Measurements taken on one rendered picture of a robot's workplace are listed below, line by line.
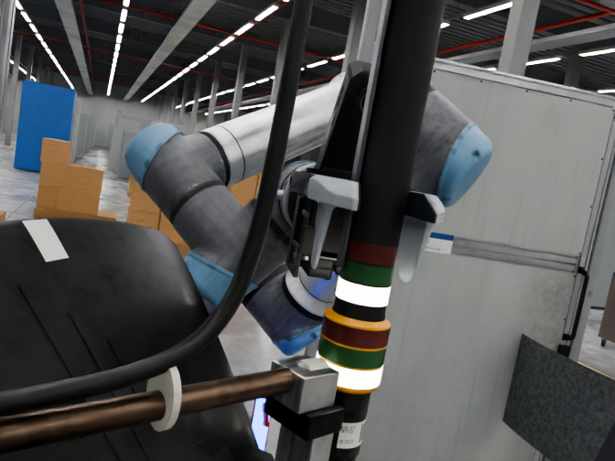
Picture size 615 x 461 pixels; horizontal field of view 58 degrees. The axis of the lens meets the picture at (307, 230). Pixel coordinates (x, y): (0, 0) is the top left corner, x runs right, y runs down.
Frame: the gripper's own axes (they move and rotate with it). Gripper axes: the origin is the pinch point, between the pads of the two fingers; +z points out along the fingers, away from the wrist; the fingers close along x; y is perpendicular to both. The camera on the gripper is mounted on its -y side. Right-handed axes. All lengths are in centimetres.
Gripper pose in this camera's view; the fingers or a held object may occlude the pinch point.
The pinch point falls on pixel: (393, 197)
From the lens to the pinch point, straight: 32.1
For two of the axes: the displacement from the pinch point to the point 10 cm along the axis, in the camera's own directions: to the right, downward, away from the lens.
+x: -9.7, -1.5, -1.7
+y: -1.7, 9.8, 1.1
